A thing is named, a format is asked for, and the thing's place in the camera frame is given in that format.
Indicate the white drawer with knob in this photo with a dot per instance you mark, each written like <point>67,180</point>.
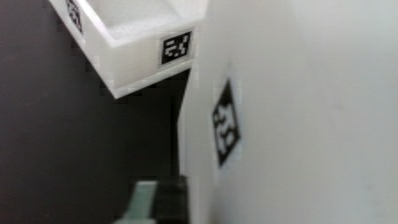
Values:
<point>137,37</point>

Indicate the white drawer cabinet box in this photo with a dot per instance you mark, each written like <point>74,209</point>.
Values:
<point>288,125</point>

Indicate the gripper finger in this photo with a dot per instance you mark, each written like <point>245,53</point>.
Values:
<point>137,214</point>

